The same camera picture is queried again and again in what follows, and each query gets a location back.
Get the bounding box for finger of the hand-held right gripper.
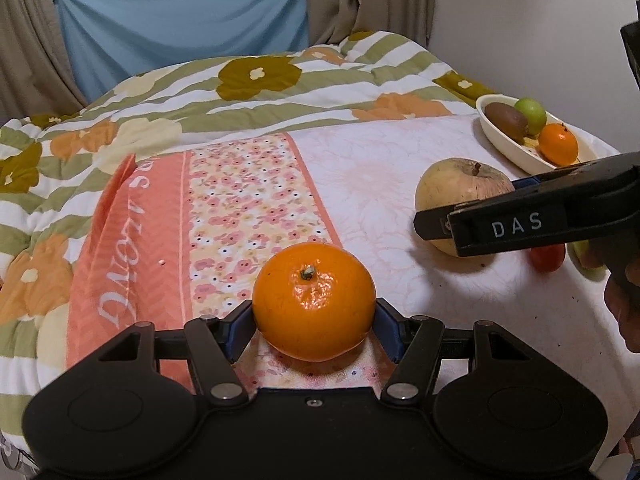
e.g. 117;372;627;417
514;151;640;191
414;180;640;258

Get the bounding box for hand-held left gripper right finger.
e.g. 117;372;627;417
372;297;533;406

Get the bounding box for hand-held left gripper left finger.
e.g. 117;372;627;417
95;300;256;407

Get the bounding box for large orange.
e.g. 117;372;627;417
538;123;579;166
251;241;377;362

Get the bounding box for green apple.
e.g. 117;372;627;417
572;240;609;281
515;97;547;136

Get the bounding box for cream oval bowl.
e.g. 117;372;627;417
475;94;601;177

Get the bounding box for brown kiwi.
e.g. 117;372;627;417
485;102;529;142

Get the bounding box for yellow-red apple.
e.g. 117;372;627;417
415;157;516;257

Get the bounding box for person's right hand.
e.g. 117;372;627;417
603;274;640;353

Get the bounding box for red cherry tomato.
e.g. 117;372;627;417
530;245;567;273

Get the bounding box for pink floral tablecloth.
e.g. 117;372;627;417
65;112;640;391

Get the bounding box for green striped floral quilt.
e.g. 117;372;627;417
0;30;621;441

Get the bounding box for blue cloth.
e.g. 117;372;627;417
56;0;310;103

